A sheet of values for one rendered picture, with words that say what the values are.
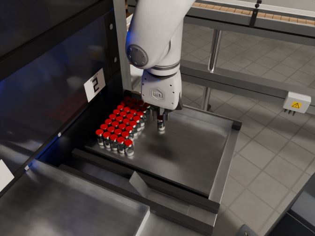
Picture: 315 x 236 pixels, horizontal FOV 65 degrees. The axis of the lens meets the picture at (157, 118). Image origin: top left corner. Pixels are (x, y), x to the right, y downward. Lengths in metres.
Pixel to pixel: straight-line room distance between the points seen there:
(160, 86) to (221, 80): 1.06
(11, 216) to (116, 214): 0.23
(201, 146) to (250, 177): 1.11
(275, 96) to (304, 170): 0.61
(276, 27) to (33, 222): 1.29
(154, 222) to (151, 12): 0.43
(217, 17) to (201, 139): 0.86
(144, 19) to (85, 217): 0.43
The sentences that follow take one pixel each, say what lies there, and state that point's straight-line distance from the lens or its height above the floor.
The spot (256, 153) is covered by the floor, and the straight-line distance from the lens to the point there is 1.95.
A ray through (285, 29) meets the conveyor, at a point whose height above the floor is 0.90.
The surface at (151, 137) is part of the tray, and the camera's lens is 0.72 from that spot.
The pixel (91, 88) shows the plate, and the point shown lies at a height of 1.02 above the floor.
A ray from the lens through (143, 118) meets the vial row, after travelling 0.73.
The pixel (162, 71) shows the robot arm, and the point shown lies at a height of 1.11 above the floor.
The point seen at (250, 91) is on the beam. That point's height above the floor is 0.48.
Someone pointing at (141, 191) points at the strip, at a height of 0.90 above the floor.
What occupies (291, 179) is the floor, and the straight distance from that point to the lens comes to 1.91.
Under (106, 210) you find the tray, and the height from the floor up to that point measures 0.88.
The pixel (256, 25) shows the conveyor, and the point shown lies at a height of 0.90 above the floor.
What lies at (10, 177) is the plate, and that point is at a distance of 0.58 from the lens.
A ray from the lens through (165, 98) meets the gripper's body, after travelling 0.62.
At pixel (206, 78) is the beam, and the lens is 1.65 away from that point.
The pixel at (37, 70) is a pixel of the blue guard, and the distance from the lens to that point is 0.54.
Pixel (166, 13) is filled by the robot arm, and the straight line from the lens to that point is 0.43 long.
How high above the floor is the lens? 1.42
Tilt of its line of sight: 44 degrees down
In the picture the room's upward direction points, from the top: 1 degrees clockwise
